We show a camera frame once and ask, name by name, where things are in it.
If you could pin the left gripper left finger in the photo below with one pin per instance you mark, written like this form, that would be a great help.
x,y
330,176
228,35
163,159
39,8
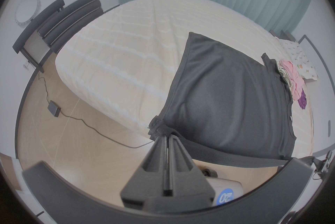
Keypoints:
x,y
151,178

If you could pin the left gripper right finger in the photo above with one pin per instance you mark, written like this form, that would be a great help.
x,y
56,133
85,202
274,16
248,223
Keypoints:
x,y
185,178

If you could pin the black T-shirt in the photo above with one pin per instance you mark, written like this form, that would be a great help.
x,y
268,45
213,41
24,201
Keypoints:
x,y
222,99

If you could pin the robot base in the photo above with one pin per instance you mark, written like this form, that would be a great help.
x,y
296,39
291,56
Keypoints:
x,y
227,189

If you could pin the black power adapter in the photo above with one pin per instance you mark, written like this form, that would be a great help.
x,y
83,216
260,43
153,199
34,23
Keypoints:
x,y
54,109

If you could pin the bed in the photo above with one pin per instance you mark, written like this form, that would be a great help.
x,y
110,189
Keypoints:
x,y
117,60

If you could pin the purple satin garment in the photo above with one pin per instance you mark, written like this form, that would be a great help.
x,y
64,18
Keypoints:
x,y
302,101

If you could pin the white printed garment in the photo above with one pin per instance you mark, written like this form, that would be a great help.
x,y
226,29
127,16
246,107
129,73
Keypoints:
x,y
284,75

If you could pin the pink garment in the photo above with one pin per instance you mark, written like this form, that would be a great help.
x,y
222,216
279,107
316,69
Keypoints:
x,y
293,78

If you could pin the white printed pillow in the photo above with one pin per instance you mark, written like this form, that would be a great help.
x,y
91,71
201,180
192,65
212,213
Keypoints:
x,y
301,60

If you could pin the grey bedside table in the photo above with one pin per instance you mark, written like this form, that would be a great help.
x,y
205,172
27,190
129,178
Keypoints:
x,y
286,35

